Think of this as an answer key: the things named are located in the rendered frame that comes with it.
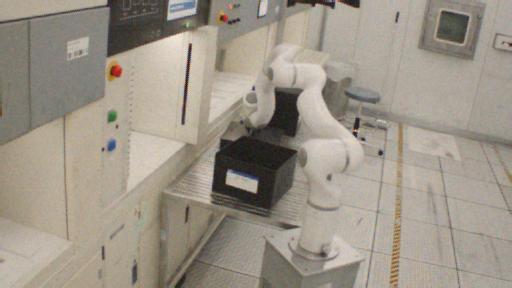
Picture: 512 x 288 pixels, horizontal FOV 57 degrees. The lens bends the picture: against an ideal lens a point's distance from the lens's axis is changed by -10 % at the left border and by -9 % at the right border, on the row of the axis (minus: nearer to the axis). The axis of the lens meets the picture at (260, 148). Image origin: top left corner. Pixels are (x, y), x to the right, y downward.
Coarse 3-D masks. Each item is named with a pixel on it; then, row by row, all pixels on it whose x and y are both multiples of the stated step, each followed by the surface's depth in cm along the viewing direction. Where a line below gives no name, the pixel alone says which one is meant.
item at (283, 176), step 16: (240, 144) 237; (256, 144) 235; (272, 144) 232; (224, 160) 212; (240, 160) 241; (256, 160) 237; (272, 160) 234; (288, 160) 217; (224, 176) 214; (240, 176) 211; (256, 176) 208; (272, 176) 205; (288, 176) 223; (224, 192) 217; (240, 192) 213; (256, 192) 210; (272, 192) 208
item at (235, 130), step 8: (232, 128) 265; (240, 128) 266; (272, 128) 273; (224, 136) 253; (232, 136) 254; (240, 136) 256; (248, 136) 257; (256, 136) 258; (264, 136) 260; (272, 136) 261; (280, 136) 263; (224, 144) 250; (280, 144) 257
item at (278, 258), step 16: (272, 240) 188; (288, 240) 190; (336, 240) 194; (272, 256) 188; (288, 256) 179; (336, 256) 183; (352, 256) 184; (272, 272) 189; (288, 272) 179; (304, 272) 171; (320, 272) 173; (336, 272) 179; (352, 272) 184
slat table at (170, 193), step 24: (240, 120) 309; (216, 144) 269; (288, 144) 283; (192, 168) 238; (168, 192) 212; (192, 192) 215; (216, 192) 218; (288, 192) 228; (168, 216) 218; (216, 216) 306; (240, 216) 207; (264, 216) 205; (288, 216) 207; (168, 240) 223
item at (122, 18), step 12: (120, 0) 148; (132, 0) 155; (144, 0) 163; (156, 0) 171; (168, 0) 181; (120, 12) 150; (132, 12) 157; (144, 12) 165; (156, 12) 174; (120, 24) 152; (108, 72) 153; (108, 108) 158; (144, 216) 204
